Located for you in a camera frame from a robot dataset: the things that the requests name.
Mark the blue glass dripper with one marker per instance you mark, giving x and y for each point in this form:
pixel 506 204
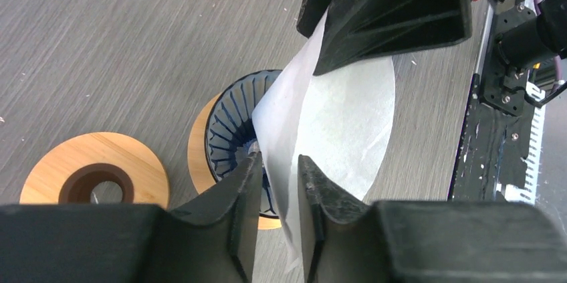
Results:
pixel 229 131

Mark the white paper coffee filter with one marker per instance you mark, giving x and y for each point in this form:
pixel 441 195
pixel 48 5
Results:
pixel 342 120

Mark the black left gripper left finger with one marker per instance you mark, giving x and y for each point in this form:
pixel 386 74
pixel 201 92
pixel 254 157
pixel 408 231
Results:
pixel 211 238

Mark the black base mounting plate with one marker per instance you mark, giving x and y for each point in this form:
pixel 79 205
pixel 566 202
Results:
pixel 498 157

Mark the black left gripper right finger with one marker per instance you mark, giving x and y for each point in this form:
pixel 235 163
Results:
pixel 346 240

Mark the wooden ring dripper stand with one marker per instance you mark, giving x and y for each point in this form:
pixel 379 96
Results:
pixel 69 172

